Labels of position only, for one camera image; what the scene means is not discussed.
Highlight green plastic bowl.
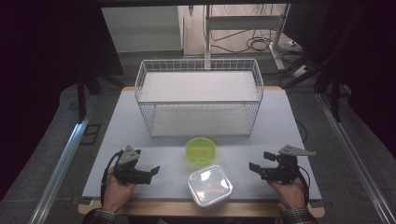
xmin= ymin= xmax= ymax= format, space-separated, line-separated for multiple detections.
xmin=185 ymin=136 xmax=218 ymax=165

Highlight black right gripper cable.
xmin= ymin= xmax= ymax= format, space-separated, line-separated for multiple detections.
xmin=297 ymin=165 xmax=312 ymax=207

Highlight person's right hand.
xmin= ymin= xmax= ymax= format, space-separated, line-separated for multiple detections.
xmin=268 ymin=176 xmax=307 ymax=211

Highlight white power strip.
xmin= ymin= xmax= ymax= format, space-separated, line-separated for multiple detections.
xmin=292 ymin=64 xmax=311 ymax=78

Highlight white metal desk frame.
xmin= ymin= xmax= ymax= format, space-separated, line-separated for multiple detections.
xmin=204 ymin=3 xmax=291 ymax=72

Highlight aluminium rail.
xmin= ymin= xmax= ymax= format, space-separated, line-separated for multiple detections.
xmin=29 ymin=113 xmax=93 ymax=224
xmin=315 ymin=92 xmax=396 ymax=224

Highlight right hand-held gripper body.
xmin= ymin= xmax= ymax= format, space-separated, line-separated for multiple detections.
xmin=262 ymin=144 xmax=317 ymax=185

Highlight person's left hand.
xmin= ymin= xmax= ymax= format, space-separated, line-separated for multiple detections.
xmin=102 ymin=173 xmax=138 ymax=215

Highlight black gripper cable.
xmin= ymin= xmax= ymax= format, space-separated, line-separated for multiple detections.
xmin=100 ymin=149 xmax=124 ymax=207
xmin=297 ymin=165 xmax=312 ymax=207

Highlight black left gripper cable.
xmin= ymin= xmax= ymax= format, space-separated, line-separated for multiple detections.
xmin=100 ymin=149 xmax=124 ymax=207

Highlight white square lidded container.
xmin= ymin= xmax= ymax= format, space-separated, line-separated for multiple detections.
xmin=187 ymin=163 xmax=234 ymax=210

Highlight white wire shelf rack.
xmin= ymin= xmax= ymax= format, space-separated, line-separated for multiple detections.
xmin=134 ymin=58 xmax=265 ymax=138

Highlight black stand legs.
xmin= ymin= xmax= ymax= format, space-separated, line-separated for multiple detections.
xmin=75 ymin=66 xmax=127 ymax=123
xmin=281 ymin=55 xmax=353 ymax=123

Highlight white panel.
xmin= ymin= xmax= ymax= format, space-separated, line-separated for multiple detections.
xmin=101 ymin=6 xmax=183 ymax=54

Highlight black frame on floor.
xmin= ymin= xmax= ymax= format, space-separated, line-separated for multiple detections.
xmin=79 ymin=123 xmax=102 ymax=146

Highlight black cables on floor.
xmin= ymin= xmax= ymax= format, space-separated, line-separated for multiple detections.
xmin=209 ymin=29 xmax=302 ymax=54

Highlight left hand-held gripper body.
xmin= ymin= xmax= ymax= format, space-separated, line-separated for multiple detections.
xmin=113 ymin=145 xmax=152 ymax=185

